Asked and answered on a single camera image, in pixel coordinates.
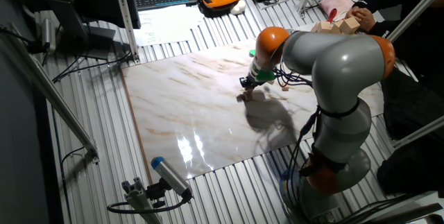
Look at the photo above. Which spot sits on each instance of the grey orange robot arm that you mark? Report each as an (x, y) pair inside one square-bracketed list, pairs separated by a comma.
[(340, 64)]

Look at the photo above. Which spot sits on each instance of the black camera clamp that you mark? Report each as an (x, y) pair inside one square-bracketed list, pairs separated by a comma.
[(156, 193)]

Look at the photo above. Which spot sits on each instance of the person right hand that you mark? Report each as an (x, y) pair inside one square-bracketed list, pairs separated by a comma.
[(353, 10)]

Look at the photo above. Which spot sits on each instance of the person black clothing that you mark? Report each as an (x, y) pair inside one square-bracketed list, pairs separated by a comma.
[(409, 95)]

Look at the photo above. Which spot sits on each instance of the marble pattern board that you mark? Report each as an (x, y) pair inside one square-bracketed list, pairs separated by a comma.
[(194, 113)]

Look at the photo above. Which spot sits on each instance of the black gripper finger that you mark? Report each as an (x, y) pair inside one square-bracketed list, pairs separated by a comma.
[(240, 97), (254, 91)]

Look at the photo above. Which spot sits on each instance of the silver camera blue cap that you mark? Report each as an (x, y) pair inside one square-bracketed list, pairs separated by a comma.
[(170, 175)]

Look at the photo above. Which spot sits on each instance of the white rounded object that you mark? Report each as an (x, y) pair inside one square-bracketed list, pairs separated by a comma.
[(238, 8)]

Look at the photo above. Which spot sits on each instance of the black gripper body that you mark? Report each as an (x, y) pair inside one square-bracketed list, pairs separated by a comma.
[(249, 82)]

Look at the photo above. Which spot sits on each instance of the pink cloth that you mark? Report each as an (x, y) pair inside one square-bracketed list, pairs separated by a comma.
[(334, 3)]

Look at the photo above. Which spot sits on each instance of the aluminium profile stub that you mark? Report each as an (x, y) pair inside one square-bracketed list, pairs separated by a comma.
[(138, 199)]

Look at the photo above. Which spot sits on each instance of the green wrist adapter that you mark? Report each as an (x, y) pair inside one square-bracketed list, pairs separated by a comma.
[(266, 75)]

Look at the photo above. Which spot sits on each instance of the large wooden cube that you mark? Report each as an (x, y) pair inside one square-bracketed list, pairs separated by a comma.
[(336, 28), (348, 24), (322, 27)]

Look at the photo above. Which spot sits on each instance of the printed paper sheet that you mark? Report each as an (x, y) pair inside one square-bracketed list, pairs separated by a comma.
[(163, 26)]

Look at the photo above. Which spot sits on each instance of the black monitor stand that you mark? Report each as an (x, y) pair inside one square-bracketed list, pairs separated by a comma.
[(83, 40)]

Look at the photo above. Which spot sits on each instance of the person left hand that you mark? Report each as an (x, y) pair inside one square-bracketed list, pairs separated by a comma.
[(367, 19)]

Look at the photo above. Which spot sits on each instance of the silver cylinder device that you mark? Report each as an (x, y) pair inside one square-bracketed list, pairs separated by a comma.
[(48, 35)]

